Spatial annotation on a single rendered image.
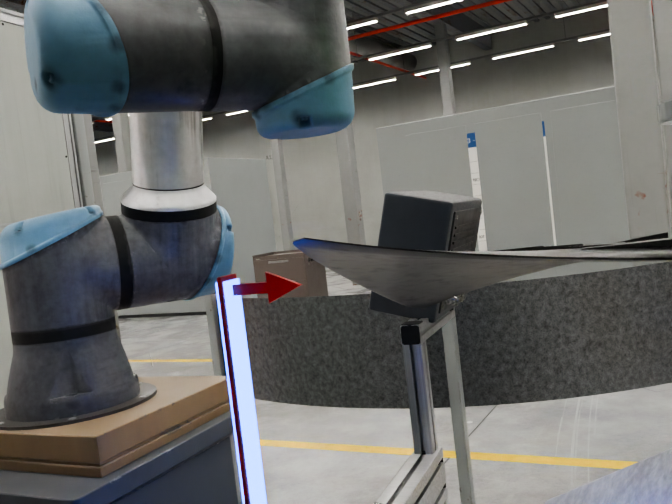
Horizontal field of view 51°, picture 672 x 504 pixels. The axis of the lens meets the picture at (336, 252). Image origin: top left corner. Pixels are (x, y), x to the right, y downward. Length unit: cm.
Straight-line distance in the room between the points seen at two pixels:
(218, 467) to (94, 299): 25
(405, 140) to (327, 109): 657
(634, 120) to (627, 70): 31
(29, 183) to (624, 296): 195
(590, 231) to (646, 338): 413
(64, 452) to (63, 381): 10
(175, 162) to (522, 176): 596
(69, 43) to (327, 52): 17
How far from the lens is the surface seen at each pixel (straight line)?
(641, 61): 488
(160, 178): 85
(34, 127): 252
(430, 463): 106
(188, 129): 85
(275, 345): 266
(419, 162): 700
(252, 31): 48
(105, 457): 76
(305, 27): 50
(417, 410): 108
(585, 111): 662
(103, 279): 84
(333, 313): 247
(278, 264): 737
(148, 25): 46
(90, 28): 45
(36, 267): 84
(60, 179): 256
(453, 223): 108
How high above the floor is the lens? 123
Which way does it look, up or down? 3 degrees down
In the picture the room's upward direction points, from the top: 7 degrees counter-clockwise
